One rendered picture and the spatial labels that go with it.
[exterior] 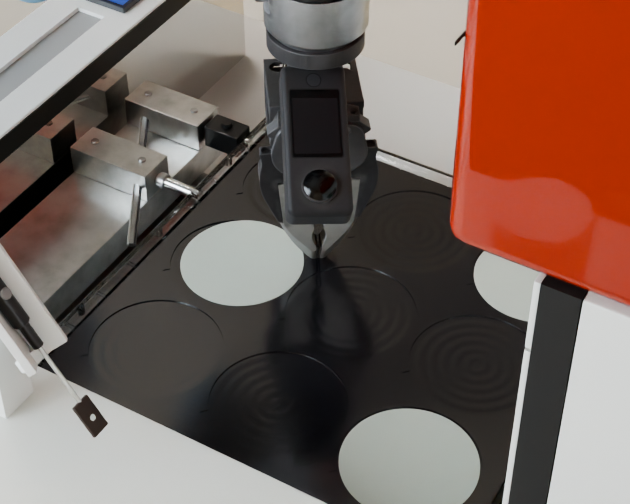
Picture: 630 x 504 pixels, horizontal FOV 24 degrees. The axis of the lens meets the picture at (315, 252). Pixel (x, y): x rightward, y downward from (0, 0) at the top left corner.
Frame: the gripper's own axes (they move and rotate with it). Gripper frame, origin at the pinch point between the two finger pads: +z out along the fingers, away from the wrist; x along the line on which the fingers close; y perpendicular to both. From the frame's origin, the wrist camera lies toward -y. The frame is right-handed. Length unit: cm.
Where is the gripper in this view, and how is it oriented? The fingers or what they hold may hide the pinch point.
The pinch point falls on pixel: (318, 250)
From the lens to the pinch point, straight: 115.9
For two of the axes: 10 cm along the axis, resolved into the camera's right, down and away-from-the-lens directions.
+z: 0.0, 7.3, 6.8
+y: -1.0, -6.8, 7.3
